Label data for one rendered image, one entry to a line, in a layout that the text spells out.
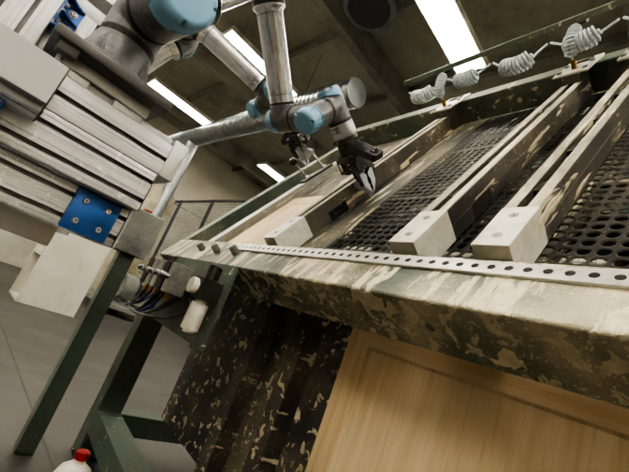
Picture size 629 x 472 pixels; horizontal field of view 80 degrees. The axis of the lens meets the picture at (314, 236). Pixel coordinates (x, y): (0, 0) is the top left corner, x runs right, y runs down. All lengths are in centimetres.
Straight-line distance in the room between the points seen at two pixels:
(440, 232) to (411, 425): 39
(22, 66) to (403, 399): 88
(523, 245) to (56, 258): 473
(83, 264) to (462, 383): 461
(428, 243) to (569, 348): 32
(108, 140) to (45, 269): 417
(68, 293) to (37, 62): 442
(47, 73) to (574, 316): 79
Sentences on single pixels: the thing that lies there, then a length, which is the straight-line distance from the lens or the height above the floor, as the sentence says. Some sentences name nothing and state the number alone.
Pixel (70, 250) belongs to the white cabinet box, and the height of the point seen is 67.
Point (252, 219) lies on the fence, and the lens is 160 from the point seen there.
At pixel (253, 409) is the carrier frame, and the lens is 128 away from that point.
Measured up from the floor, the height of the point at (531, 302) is 83.
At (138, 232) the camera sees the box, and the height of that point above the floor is 84.
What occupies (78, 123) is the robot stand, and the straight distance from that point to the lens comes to 86.
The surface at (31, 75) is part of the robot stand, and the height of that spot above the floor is 91.
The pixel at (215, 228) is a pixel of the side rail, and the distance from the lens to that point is 179.
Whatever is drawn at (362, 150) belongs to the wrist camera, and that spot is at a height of 127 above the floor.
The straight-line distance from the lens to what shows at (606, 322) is 51.
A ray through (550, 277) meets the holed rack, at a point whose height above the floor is 88.
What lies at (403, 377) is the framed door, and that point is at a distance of 89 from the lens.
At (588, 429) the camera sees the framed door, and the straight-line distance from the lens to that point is 75.
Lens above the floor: 69
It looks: 15 degrees up
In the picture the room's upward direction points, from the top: 21 degrees clockwise
